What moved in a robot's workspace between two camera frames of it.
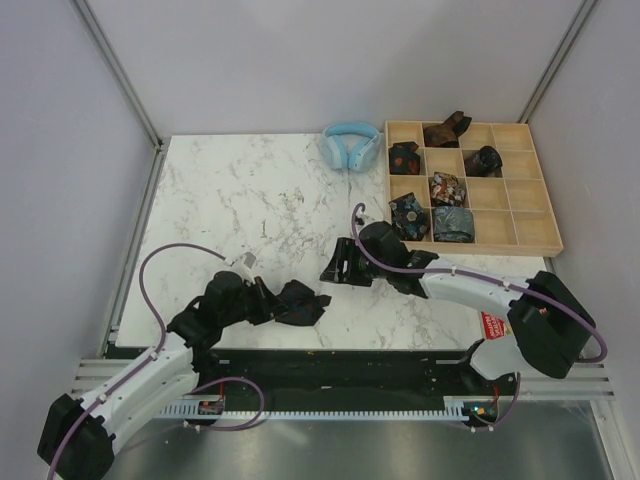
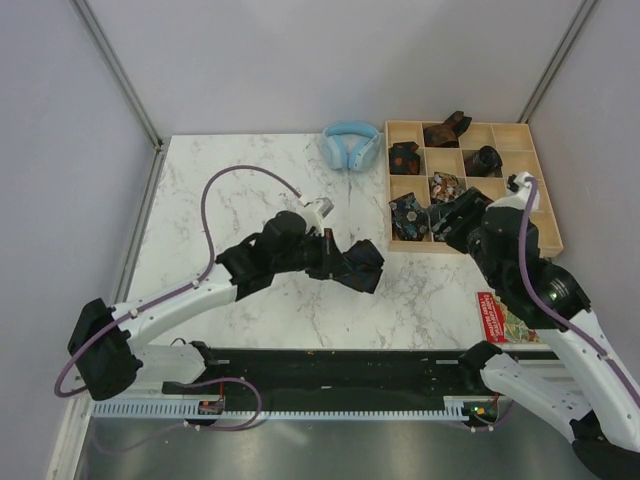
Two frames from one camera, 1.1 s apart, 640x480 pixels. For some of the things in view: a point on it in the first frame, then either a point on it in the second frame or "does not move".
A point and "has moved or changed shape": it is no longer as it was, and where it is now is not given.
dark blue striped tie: [304, 307] has moved or changed shape
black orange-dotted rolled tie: [403, 159] does not move
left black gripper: [268, 303] to [329, 252]
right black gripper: [346, 249] to [470, 205]
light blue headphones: [351, 145] does not move
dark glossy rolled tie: [484, 162] does not move
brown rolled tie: [447, 134] does not move
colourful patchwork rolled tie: [447, 190] does not move
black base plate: [299, 381] does not move
